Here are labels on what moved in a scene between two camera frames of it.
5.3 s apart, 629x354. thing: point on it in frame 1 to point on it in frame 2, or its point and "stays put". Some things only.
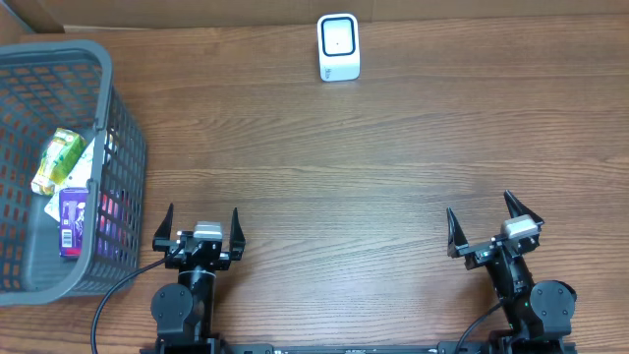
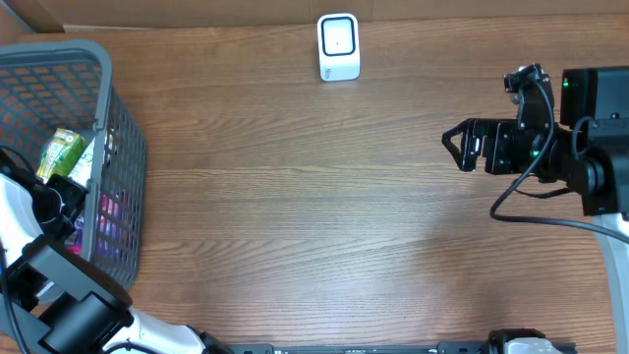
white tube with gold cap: [78, 177] stays put
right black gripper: [479, 251] to [471, 129]
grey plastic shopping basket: [47, 87] stays put
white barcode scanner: [338, 39] stays put
